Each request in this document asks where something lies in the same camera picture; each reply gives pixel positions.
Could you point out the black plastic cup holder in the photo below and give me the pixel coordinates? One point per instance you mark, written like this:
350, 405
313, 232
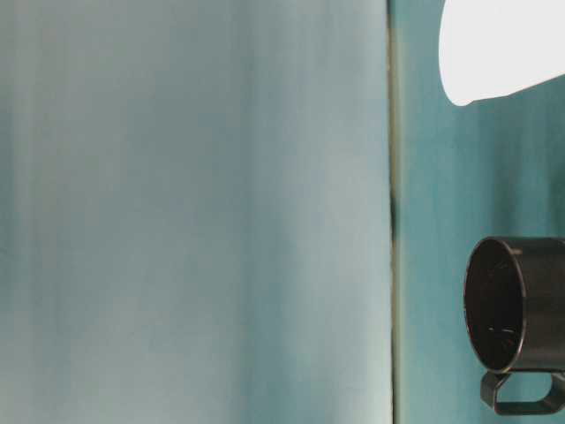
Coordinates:
513, 301

